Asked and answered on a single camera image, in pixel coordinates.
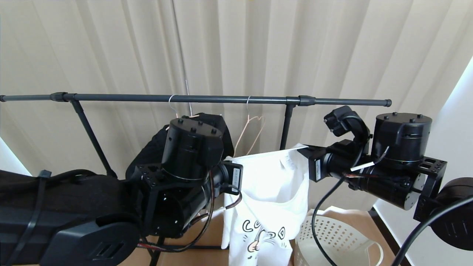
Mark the beige curtain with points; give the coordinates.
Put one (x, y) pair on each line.
(295, 48)

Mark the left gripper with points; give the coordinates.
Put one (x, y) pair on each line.
(231, 177)

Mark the pink clothes hanger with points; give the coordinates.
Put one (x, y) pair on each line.
(247, 105)
(170, 102)

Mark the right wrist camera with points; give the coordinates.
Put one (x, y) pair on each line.
(340, 120)

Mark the black clothes rack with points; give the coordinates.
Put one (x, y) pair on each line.
(111, 97)

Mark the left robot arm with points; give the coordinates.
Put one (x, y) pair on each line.
(74, 207)

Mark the black shorts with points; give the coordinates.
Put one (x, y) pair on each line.
(151, 155)

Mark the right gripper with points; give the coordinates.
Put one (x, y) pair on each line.
(332, 164)

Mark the white laundry basket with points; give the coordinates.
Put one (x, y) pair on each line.
(332, 236)

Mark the white garment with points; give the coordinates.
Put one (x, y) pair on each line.
(269, 184)

